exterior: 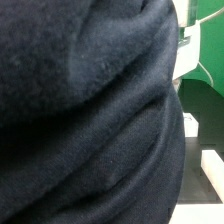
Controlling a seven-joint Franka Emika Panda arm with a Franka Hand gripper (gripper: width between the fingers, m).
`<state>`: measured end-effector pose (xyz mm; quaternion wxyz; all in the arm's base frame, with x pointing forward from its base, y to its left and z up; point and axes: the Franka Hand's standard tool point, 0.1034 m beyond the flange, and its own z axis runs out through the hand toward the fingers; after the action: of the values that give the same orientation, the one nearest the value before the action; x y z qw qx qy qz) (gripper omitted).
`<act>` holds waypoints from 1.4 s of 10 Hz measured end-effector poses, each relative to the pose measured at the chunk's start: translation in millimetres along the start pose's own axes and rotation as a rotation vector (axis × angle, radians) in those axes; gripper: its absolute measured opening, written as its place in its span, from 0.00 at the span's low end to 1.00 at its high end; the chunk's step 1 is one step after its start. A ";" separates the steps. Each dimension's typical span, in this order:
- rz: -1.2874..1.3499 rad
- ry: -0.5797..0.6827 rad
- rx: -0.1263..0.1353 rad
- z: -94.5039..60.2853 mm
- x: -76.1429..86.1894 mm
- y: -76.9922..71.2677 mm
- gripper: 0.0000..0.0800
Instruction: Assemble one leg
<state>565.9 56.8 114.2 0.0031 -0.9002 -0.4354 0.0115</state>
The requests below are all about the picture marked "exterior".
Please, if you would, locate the white L-shaped obstacle fence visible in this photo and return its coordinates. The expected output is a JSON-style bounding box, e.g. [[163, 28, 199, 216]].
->
[[169, 113, 224, 224]]

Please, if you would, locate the white cable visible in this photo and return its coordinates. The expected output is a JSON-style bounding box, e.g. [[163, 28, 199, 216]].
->
[[196, 7, 224, 88]]

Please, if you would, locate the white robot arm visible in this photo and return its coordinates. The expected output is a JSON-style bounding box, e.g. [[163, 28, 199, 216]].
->
[[173, 0, 201, 79]]

